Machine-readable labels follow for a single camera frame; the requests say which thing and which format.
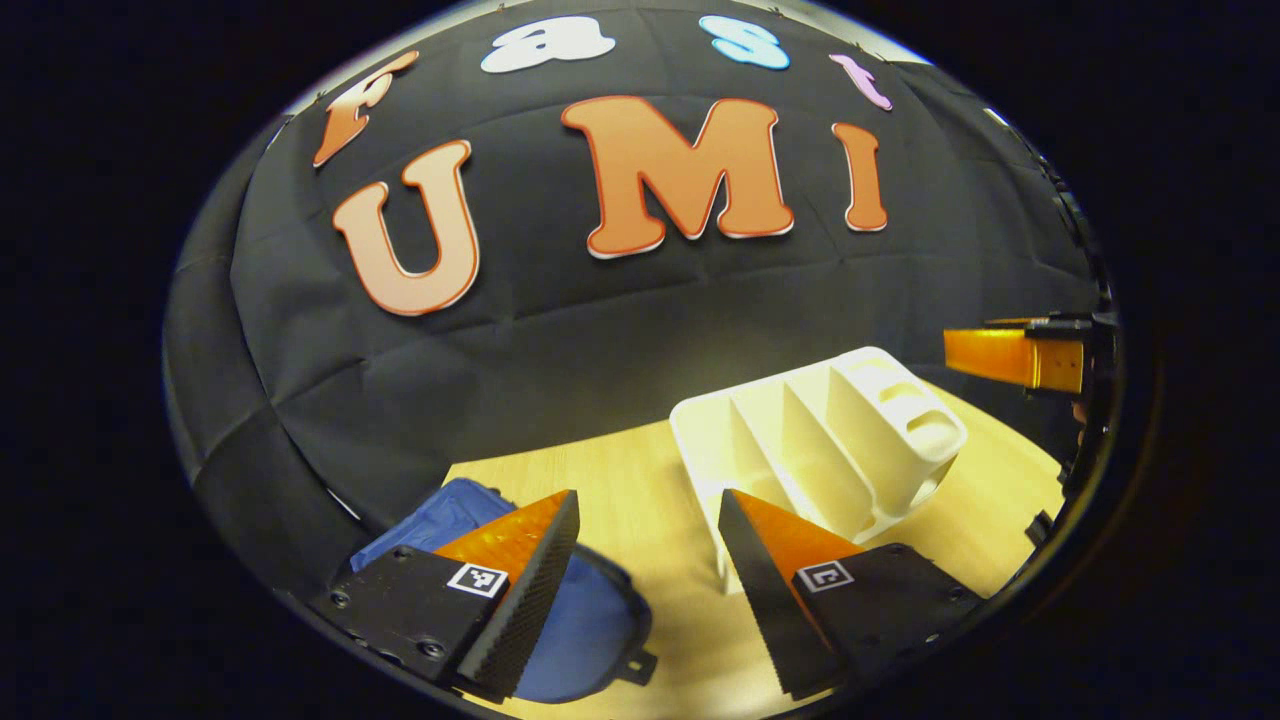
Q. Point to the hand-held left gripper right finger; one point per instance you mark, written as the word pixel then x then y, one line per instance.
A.
pixel 770 610

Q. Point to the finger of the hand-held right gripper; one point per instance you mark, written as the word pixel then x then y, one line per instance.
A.
pixel 1010 358

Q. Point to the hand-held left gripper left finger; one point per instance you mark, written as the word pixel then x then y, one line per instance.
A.
pixel 520 610

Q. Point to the blue schoolbag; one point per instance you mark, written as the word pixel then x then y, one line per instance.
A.
pixel 600 620

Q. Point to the cream plastic bookshelf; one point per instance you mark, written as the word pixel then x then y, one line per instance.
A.
pixel 860 430

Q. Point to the black backdrop cloth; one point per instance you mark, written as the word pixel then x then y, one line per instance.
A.
pixel 600 330

